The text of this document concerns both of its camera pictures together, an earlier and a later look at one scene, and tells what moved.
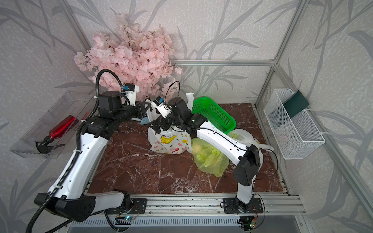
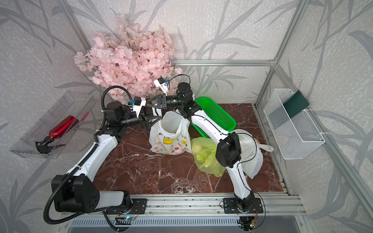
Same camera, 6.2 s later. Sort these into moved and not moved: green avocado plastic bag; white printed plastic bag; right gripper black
Moved: right gripper black
Not moved: white printed plastic bag; green avocado plastic bag
